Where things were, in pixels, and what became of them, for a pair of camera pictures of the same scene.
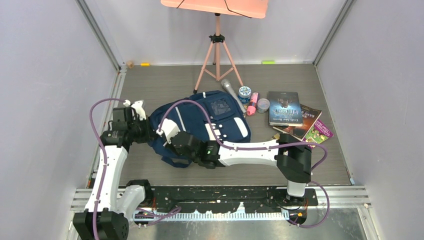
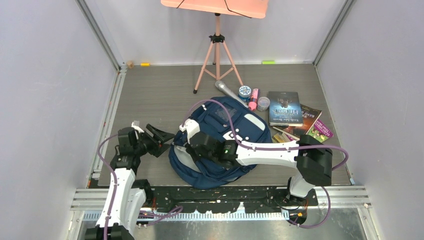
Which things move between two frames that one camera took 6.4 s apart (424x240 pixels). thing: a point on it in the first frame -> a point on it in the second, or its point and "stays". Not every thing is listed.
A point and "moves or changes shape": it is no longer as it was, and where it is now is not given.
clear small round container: x=263 y=105 stays
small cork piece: x=130 y=64 stays
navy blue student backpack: x=230 y=123 moves or changes shape
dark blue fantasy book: x=284 y=109 stays
